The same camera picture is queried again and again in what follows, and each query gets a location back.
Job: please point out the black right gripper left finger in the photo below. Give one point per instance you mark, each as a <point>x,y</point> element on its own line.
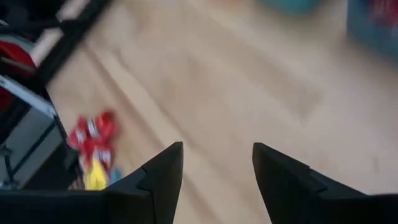
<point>124,205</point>

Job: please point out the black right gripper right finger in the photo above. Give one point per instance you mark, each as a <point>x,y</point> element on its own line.
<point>311,202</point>

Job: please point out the teal gummy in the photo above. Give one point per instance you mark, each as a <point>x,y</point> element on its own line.
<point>115,175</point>

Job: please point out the large yellow candy pack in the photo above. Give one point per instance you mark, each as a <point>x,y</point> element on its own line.
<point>94,177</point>

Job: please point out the dark teal plastic bin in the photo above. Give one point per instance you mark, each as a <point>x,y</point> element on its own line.
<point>367,34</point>

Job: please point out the light teal plastic bin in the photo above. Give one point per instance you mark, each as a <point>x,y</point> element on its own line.
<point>292,6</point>

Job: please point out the red Skittles pack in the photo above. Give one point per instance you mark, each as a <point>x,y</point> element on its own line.
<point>105,124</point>
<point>77,135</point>
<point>101,157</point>

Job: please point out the grey cabinet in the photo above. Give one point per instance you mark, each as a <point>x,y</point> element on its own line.
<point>31,146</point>

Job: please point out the silver aluminium bar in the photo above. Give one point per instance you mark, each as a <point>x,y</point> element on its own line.
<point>28,95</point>

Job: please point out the red round object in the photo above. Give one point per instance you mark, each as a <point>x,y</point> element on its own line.
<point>15,56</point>

